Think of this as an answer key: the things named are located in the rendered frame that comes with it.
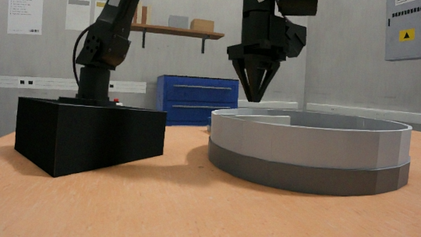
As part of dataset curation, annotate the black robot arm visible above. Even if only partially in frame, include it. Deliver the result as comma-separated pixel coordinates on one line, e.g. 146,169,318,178
58,0,318,106

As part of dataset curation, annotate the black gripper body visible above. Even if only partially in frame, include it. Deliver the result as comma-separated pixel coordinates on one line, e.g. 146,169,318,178
227,11,290,62

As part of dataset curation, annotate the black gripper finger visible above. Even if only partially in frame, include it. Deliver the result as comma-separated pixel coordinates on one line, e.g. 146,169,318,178
232,59,265,102
244,57,281,103

